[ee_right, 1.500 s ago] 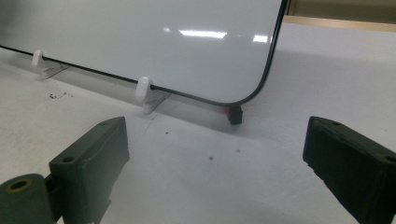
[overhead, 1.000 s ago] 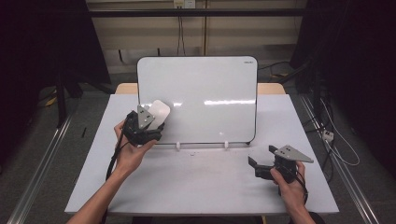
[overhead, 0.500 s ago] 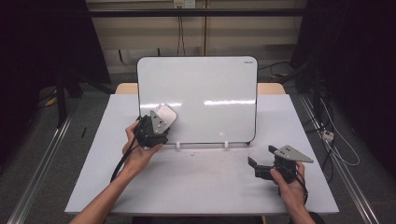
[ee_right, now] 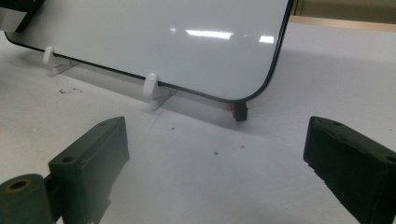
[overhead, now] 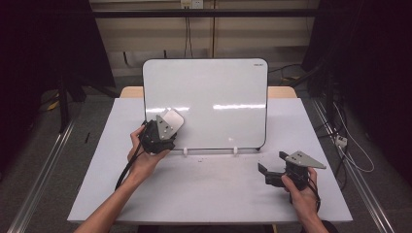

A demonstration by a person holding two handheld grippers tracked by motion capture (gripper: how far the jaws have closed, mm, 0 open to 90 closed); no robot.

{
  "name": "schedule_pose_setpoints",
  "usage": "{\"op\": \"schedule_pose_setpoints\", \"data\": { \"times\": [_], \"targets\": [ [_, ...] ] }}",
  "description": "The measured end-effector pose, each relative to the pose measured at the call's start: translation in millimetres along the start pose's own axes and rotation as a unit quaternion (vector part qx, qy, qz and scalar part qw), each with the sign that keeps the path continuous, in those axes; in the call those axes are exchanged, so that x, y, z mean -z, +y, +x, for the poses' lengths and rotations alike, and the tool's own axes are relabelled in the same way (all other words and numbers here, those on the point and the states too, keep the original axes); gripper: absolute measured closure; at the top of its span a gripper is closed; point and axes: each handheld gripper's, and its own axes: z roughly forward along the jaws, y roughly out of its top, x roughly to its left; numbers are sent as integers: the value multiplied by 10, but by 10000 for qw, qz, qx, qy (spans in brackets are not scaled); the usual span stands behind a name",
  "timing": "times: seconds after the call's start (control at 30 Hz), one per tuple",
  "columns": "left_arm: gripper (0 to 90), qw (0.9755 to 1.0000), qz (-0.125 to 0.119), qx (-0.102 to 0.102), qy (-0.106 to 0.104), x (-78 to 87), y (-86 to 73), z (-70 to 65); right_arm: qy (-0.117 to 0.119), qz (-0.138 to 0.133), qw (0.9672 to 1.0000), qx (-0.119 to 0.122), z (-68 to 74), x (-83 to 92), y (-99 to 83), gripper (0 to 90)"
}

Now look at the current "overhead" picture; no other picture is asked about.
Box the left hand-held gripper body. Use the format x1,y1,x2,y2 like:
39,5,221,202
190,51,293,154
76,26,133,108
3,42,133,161
141,114,177,155

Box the black metal stand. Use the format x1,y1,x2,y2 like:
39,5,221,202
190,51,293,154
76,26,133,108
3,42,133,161
57,72,87,134

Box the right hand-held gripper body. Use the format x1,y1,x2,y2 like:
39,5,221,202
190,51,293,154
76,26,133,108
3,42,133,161
265,150,327,192

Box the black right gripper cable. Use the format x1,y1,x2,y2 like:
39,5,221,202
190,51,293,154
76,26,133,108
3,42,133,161
306,179,323,214

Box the person's left hand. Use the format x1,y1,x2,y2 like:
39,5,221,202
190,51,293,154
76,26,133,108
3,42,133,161
126,125,171,183

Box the white whiteboard eraser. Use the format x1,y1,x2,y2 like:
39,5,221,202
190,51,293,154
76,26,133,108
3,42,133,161
160,109,186,134

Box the aluminium floor rail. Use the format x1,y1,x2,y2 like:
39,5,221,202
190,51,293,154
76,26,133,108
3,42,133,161
312,98,395,233
7,120,76,233

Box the white wall socket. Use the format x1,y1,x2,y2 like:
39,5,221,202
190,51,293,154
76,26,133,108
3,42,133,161
180,0,204,10

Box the white whiteboard with black rim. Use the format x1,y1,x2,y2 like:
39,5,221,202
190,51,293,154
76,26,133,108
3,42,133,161
142,57,269,152

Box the black hanging wall cables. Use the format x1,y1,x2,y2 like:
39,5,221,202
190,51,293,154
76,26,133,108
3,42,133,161
184,8,194,59

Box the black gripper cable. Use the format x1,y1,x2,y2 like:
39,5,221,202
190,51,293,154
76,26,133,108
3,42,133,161
306,179,323,214
115,120,149,191

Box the white power strip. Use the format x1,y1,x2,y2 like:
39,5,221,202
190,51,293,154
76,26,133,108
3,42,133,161
334,135,349,149

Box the black floor cables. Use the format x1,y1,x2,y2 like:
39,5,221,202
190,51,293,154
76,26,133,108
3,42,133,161
315,96,349,190

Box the black curtain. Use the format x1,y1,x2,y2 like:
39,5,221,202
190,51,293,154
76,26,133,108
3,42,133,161
301,0,412,187
0,0,116,181

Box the person's right hand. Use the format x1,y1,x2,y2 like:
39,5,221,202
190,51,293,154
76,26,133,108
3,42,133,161
281,167,322,223

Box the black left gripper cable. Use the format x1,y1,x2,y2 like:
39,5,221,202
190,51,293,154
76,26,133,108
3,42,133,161
115,120,149,191

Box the white cable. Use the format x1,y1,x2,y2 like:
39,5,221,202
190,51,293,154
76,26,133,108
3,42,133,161
332,101,375,174

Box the wooden table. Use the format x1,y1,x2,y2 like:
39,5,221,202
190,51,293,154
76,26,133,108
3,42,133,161
120,85,297,99

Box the black horizontal bar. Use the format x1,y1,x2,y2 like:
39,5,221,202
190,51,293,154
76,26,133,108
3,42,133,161
91,8,320,18

